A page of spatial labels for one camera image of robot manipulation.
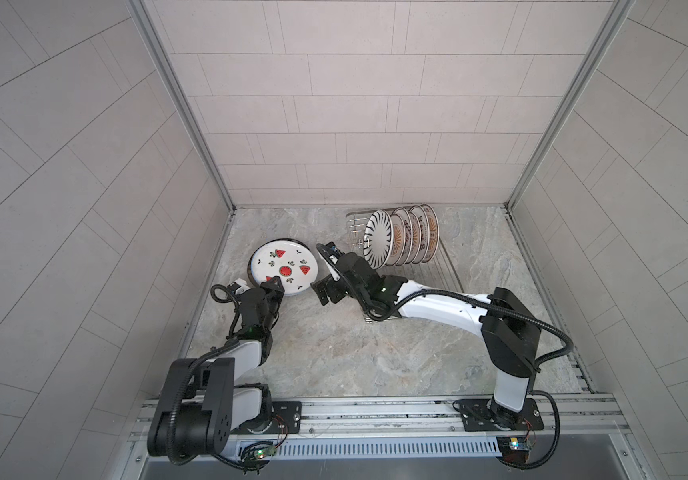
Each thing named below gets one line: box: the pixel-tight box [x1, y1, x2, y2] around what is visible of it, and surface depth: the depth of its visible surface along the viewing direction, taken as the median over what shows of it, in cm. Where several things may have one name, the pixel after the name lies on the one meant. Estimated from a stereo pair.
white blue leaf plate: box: [363, 210, 394, 270], surface depth 101 cm
